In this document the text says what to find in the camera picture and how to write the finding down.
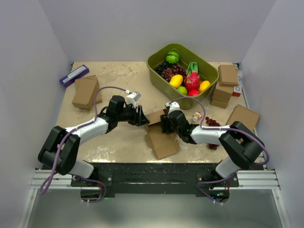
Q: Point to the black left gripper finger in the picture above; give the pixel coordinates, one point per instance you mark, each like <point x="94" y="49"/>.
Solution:
<point x="140" y="110"/>
<point x="142" y="120"/>

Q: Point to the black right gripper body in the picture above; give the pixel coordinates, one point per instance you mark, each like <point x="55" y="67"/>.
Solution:
<point x="174" y="129"/>

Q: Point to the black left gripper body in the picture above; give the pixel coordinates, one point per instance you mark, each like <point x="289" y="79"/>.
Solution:
<point x="129" y="115"/>

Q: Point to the brown cardboard box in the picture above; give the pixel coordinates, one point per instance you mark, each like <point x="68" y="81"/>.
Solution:
<point x="163" y="144"/>

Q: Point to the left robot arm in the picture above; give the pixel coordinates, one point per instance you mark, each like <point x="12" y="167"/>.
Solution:
<point x="61" y="146"/>

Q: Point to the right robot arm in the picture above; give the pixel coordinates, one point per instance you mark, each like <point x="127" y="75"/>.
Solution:
<point x="241" y="145"/>

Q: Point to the bottom stacked cardboard box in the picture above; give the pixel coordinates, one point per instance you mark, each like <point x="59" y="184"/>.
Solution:
<point x="218" y="103"/>

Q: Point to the stacked cardboard box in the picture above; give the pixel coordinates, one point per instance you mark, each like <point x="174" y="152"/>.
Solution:
<point x="222" y="93"/>
<point x="218" y="103"/>
<point x="228" y="75"/>

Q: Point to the folded cardboard box upper left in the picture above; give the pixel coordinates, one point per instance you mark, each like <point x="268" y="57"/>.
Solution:
<point x="79" y="99"/>

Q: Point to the middle stacked cardboard box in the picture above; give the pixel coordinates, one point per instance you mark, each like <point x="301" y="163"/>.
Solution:
<point x="222" y="93"/>

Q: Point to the purple flat box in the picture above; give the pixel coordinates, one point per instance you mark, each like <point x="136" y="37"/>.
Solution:
<point x="70" y="78"/>

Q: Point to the red white small box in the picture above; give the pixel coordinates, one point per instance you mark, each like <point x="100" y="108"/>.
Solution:
<point x="237" y="91"/>

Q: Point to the top stacked cardboard box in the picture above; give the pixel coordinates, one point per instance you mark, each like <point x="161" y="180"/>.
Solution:
<point x="228" y="75"/>

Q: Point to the large folded cardboard box right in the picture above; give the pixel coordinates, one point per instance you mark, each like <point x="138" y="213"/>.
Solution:
<point x="246" y="116"/>

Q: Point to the green lime toy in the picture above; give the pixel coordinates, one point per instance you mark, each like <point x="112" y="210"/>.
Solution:
<point x="182" y="90"/>

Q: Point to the dark red grape bunch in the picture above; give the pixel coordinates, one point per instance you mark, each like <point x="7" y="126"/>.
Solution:
<point x="211" y="122"/>

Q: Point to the yellow mango toy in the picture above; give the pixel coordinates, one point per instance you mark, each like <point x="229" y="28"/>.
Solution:
<point x="176" y="81"/>

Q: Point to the red dragon fruit toy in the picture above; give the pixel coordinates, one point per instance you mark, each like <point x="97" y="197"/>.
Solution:
<point x="192" y="79"/>

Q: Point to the green plastic bin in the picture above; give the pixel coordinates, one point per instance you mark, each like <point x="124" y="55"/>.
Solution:
<point x="206" y="71"/>

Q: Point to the dark grapes in bin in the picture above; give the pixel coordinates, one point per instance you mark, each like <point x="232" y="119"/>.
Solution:
<point x="167" y="70"/>

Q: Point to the orange yellow fruit toy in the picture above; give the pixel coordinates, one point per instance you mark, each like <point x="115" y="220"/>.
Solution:
<point x="204" y="85"/>

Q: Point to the green round fruit toy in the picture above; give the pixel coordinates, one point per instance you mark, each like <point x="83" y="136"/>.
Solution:
<point x="172" y="57"/>

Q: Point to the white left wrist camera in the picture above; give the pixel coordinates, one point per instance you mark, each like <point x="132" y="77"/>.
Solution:
<point x="132" y="98"/>

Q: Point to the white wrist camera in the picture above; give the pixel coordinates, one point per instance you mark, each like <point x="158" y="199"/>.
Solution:
<point x="132" y="98"/>
<point x="172" y="106"/>

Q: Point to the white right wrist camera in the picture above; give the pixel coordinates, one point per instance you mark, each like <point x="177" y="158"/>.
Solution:
<point x="172" y="106"/>

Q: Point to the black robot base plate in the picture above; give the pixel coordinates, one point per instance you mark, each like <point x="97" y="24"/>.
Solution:
<point x="161" y="178"/>

